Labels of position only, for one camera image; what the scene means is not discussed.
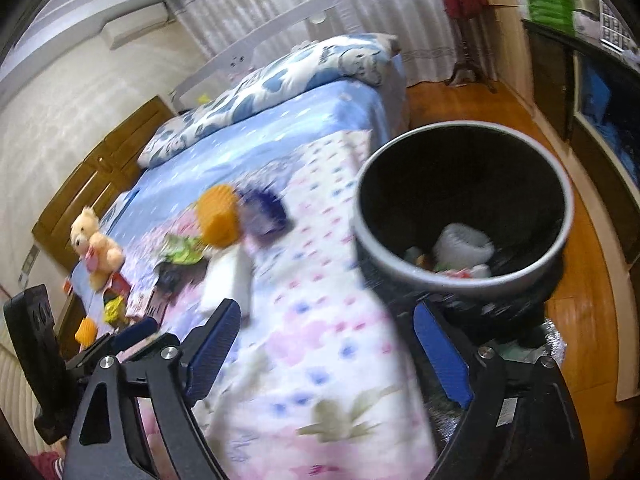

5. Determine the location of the grey curtain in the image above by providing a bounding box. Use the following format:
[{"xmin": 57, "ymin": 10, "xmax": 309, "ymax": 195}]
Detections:
[{"xmin": 169, "ymin": 0, "xmax": 497, "ymax": 87}]

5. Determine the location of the red box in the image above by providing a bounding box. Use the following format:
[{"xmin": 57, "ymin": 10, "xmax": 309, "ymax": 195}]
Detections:
[{"xmin": 106, "ymin": 272, "xmax": 134, "ymax": 311}]

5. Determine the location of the sheet of small photos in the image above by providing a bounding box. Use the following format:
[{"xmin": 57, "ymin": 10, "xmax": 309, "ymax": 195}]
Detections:
[{"xmin": 597, "ymin": 0, "xmax": 637, "ymax": 55}]

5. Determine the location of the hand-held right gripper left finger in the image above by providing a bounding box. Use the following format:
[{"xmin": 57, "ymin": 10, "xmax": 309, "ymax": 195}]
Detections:
[{"xmin": 62, "ymin": 298, "xmax": 242, "ymax": 480}]

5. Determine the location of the blue cartoon print quilt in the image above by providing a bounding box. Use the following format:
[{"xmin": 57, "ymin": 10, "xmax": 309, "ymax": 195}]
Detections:
[{"xmin": 137, "ymin": 32, "xmax": 402, "ymax": 169}]

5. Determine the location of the beige teddy bear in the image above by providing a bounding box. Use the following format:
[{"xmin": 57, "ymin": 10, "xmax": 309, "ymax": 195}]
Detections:
[{"xmin": 68, "ymin": 205, "xmax": 126, "ymax": 291}]

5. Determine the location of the yellow wrapper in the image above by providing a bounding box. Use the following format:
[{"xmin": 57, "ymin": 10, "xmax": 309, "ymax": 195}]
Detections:
[{"xmin": 102, "ymin": 295, "xmax": 127, "ymax": 327}]

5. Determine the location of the blue plastic bag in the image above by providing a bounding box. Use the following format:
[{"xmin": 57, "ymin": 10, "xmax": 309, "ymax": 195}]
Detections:
[{"xmin": 235, "ymin": 186, "xmax": 291, "ymax": 248}]

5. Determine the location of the white bed rail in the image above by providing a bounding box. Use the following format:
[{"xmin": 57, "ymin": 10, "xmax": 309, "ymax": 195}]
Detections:
[{"xmin": 169, "ymin": 0, "xmax": 347, "ymax": 111}]

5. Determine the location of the dark crumpled wrapper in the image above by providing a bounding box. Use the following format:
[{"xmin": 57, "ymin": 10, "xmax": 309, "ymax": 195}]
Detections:
[{"xmin": 154, "ymin": 260, "xmax": 185, "ymax": 307}]

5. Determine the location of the floral blanket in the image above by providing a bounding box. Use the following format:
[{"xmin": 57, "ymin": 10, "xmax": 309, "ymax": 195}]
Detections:
[{"xmin": 107, "ymin": 129, "xmax": 442, "ymax": 480}]

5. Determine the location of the green wrapper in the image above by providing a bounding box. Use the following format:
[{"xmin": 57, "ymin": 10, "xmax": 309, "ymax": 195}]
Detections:
[{"xmin": 159, "ymin": 233, "xmax": 207, "ymax": 266}]

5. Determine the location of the bed with blue sheet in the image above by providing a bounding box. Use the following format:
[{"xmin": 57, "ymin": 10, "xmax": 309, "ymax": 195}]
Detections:
[{"xmin": 67, "ymin": 55, "xmax": 407, "ymax": 331}]

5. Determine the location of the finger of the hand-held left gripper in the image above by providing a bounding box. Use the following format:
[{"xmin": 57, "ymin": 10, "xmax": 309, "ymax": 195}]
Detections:
[{"xmin": 64, "ymin": 317, "xmax": 161, "ymax": 372}]

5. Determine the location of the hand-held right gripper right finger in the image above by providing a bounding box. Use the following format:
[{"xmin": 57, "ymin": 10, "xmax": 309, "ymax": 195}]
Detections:
[{"xmin": 413, "ymin": 302, "xmax": 592, "ymax": 480}]

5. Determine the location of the white round bin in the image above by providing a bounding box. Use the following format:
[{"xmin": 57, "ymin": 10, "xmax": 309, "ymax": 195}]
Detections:
[{"xmin": 352, "ymin": 121, "xmax": 577, "ymax": 322}]

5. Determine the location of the wooden headboard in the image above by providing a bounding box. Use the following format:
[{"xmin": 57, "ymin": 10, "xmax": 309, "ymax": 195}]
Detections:
[{"xmin": 31, "ymin": 95, "xmax": 174, "ymax": 272}]

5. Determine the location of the white air conditioner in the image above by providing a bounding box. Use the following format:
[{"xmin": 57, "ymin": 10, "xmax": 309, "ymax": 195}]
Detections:
[{"xmin": 102, "ymin": 2, "xmax": 177, "ymax": 50}]

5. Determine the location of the wooden coat rack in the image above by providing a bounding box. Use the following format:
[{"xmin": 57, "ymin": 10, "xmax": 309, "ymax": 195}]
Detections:
[{"xmin": 443, "ymin": 10, "xmax": 497, "ymax": 95}]

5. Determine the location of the orange foam fruit net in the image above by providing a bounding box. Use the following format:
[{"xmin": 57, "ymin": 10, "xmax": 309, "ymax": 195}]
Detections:
[
  {"xmin": 74, "ymin": 317, "xmax": 98, "ymax": 347},
  {"xmin": 192, "ymin": 183, "xmax": 243, "ymax": 248}
]

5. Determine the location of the wooden wardrobe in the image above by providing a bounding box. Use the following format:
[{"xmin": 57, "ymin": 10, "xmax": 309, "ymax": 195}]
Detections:
[{"xmin": 472, "ymin": 0, "xmax": 532, "ymax": 111}]

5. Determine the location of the black cabinet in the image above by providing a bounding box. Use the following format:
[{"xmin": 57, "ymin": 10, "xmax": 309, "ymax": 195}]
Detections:
[{"xmin": 520, "ymin": 19, "xmax": 640, "ymax": 267}]

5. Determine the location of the white paper packet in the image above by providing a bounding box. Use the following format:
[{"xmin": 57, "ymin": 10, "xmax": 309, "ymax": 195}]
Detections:
[{"xmin": 199, "ymin": 246, "xmax": 254, "ymax": 319}]

